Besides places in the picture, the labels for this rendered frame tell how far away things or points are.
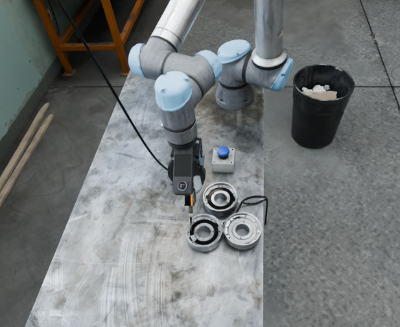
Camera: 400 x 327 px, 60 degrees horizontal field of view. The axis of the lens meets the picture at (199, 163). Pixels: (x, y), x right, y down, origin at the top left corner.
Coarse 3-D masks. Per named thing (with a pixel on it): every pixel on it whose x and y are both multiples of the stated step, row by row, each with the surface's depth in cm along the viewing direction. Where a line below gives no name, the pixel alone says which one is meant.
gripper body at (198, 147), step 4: (196, 136) 81; (196, 140) 89; (200, 140) 88; (172, 144) 80; (184, 144) 79; (188, 144) 79; (192, 144) 80; (196, 144) 88; (200, 144) 88; (172, 148) 88; (176, 148) 80; (180, 148) 80; (184, 148) 80; (196, 148) 87; (200, 148) 89; (172, 152) 87; (196, 152) 86; (200, 152) 90; (172, 156) 86; (196, 156) 85; (172, 160) 85; (196, 160) 85; (172, 164) 86; (196, 164) 85; (172, 168) 87; (196, 168) 86; (196, 172) 87
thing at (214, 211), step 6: (210, 186) 107; (216, 186) 108; (228, 186) 108; (204, 192) 106; (216, 192) 107; (222, 192) 107; (234, 192) 106; (204, 198) 106; (216, 198) 108; (222, 198) 109; (228, 198) 105; (204, 204) 105; (216, 204) 104; (222, 204) 104; (234, 204) 102; (210, 210) 103; (216, 210) 101; (222, 210) 101; (228, 210) 102
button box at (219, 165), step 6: (216, 150) 116; (234, 150) 115; (216, 156) 114; (222, 156) 113; (228, 156) 114; (234, 156) 115; (216, 162) 113; (222, 162) 112; (228, 162) 112; (234, 162) 114; (216, 168) 114; (222, 168) 114; (228, 168) 113
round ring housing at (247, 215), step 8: (232, 216) 100; (240, 216) 101; (248, 216) 100; (224, 224) 98; (240, 224) 99; (248, 224) 99; (256, 224) 98; (224, 232) 97; (232, 232) 98; (232, 240) 96; (256, 240) 94; (240, 248) 95; (248, 248) 96
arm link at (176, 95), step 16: (160, 80) 70; (176, 80) 70; (192, 80) 73; (160, 96) 69; (176, 96) 68; (192, 96) 72; (160, 112) 74; (176, 112) 71; (192, 112) 74; (176, 128) 75
